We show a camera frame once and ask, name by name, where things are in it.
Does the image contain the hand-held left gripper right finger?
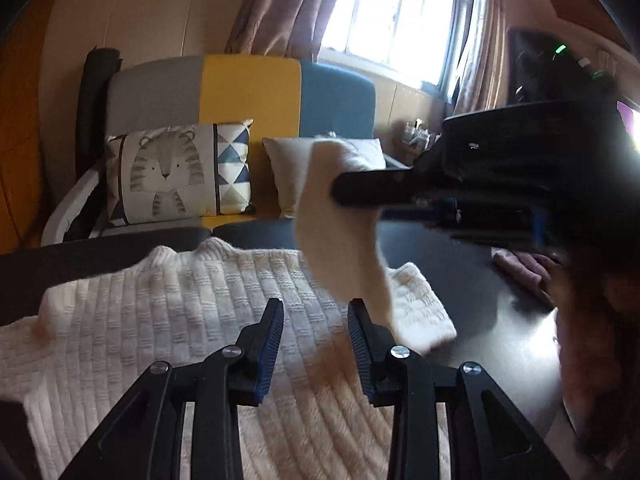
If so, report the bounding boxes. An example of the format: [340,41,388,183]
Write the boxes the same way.
[346,297,571,480]

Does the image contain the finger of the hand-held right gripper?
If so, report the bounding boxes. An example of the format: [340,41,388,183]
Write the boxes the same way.
[331,169,420,206]
[377,199,463,225]

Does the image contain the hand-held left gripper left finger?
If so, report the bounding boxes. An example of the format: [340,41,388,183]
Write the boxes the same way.
[57,297,286,480]

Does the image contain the white knitted sweater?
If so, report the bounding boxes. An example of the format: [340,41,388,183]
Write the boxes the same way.
[0,139,458,480]

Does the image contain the person's right forearm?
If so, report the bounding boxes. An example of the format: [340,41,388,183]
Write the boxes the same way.
[545,255,640,461]

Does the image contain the cluttered side table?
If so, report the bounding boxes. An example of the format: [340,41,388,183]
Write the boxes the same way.
[395,117,446,166]

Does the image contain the deer print cushion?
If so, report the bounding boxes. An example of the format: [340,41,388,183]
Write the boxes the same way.
[262,136,387,218]

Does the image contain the black television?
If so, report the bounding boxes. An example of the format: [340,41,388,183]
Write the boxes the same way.
[505,25,616,111]

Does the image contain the pink cloth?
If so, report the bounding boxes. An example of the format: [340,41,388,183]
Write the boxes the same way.
[492,250,556,306]

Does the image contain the beige curtain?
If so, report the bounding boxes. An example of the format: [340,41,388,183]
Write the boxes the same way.
[225,0,351,58]
[452,0,506,116]

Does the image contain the grey yellow blue sofa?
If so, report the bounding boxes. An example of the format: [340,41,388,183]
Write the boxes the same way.
[40,55,406,248]

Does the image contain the window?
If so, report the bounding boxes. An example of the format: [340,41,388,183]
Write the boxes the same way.
[320,0,476,96]

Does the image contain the tiger print cushion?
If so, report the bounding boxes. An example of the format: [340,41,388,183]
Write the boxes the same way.
[105,120,253,228]

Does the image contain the black rolled mat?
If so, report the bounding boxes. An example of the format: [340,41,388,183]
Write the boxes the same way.
[75,47,123,186]

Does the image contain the wooden wardrobe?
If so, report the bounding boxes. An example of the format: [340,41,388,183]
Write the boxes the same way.
[0,0,56,256]

